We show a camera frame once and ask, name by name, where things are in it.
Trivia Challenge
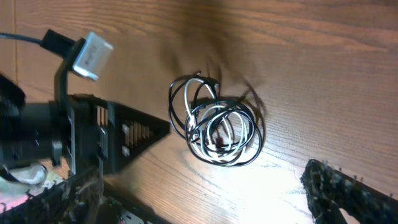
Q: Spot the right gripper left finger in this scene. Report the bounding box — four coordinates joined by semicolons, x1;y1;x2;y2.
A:
1;167;104;224

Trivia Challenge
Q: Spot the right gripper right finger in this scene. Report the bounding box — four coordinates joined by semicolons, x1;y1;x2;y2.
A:
300;159;397;223

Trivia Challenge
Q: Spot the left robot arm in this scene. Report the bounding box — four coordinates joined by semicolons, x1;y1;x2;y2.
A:
1;76;170;174

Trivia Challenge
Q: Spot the white usb cable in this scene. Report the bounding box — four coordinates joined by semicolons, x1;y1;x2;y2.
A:
183;77;249;163

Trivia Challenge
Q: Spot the black usb cable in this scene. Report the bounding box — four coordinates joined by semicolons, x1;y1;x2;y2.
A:
184;98;265;168
168;73;220;141

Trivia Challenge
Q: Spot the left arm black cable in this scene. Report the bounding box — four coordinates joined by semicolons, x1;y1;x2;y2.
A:
0;29;77;58

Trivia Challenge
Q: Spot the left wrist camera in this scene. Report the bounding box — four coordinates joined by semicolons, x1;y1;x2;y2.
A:
72;32;114;81

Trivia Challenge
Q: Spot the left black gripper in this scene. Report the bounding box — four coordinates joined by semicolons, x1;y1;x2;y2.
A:
51;93;170;174

